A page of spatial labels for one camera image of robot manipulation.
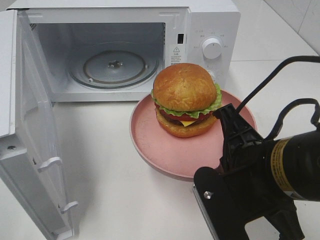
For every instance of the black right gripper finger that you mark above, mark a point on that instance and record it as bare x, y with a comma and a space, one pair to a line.
238, 135

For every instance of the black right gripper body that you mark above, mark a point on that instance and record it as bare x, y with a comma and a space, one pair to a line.
247, 193

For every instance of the pink round plate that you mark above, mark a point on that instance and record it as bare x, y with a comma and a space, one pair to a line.
170, 155

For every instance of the burger with lettuce and cheese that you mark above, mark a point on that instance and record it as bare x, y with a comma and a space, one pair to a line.
185, 97

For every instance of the white microwave door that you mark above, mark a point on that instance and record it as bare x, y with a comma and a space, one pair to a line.
31, 164

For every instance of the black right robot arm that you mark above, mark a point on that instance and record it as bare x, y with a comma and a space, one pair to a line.
295, 160

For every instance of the lower white timer knob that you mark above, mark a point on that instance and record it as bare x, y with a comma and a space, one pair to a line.
212, 74

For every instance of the upper white power knob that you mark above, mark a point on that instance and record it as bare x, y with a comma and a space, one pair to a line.
212, 48

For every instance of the white warning sticker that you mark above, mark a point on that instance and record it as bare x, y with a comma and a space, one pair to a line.
177, 54

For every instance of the glass microwave turntable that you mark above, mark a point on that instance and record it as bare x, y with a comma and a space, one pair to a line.
115, 65

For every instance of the white microwave oven body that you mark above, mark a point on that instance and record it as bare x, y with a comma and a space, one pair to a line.
64, 26

